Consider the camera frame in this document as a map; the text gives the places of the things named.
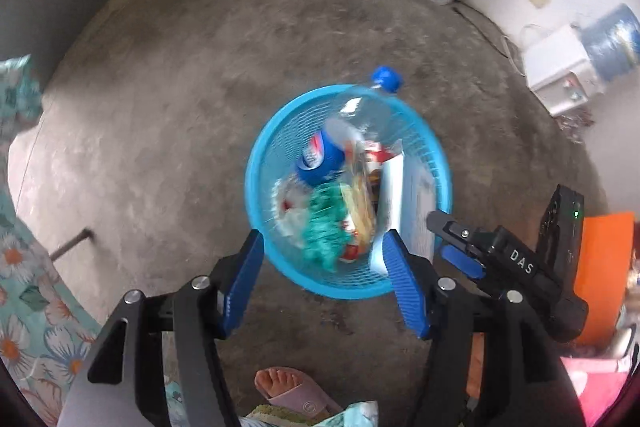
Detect blue mesh trash basket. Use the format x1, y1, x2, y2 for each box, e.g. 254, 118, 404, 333
245, 84, 454, 300

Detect white water dispenser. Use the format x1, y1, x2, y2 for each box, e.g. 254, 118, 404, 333
522, 25, 606, 117

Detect blue dispenser water jug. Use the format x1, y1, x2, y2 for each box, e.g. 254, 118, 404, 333
578, 4, 640, 82

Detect Pepsi plastic bottle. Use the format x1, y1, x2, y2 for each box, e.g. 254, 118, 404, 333
296, 66, 404, 187

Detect red white tissue box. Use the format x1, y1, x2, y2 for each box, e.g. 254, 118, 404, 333
364, 140, 437, 277

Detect orange stool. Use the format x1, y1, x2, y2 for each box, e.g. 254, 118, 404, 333
574, 212, 634, 349

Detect teal crumpled trash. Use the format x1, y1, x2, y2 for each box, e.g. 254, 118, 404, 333
303, 181, 352, 272

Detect floral teal quilt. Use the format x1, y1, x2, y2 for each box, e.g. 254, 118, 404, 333
1, 55, 100, 426

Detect foot in pink slipper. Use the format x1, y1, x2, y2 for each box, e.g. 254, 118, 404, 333
254, 366, 343, 419

